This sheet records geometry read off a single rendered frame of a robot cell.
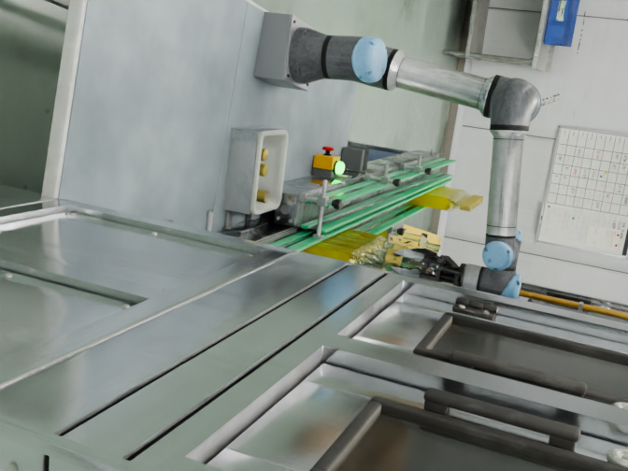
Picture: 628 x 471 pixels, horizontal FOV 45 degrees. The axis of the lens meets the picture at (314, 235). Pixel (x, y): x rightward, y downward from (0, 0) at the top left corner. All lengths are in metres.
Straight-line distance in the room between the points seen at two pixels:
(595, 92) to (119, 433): 7.48
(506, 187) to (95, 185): 0.99
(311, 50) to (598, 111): 6.08
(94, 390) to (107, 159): 0.93
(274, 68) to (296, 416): 1.44
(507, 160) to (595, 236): 6.12
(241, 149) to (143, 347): 1.25
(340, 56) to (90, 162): 0.78
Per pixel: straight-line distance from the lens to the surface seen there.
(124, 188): 1.64
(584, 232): 8.04
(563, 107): 7.96
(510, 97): 1.95
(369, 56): 2.01
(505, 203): 1.94
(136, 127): 1.65
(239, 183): 2.01
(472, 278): 2.11
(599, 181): 7.97
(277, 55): 2.06
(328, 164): 2.54
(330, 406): 0.75
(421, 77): 2.12
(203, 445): 0.63
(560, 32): 7.36
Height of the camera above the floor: 1.69
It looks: 20 degrees down
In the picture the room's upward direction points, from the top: 102 degrees clockwise
